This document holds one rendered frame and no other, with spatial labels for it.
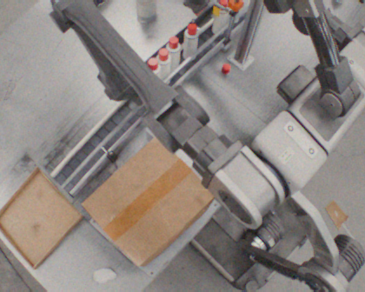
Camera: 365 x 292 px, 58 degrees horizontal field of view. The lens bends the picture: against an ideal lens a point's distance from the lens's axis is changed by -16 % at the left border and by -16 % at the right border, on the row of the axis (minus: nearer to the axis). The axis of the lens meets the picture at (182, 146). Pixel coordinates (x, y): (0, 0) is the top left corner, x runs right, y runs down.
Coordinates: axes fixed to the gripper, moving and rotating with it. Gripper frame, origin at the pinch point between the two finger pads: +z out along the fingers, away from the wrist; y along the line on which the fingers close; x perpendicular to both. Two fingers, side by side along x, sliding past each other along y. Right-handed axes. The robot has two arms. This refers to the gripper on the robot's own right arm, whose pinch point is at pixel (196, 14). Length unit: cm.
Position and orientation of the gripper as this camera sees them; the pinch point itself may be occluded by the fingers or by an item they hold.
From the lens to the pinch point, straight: 147.9
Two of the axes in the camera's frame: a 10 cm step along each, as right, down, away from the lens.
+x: 7.5, 6.3, -2.0
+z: -0.3, 3.3, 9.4
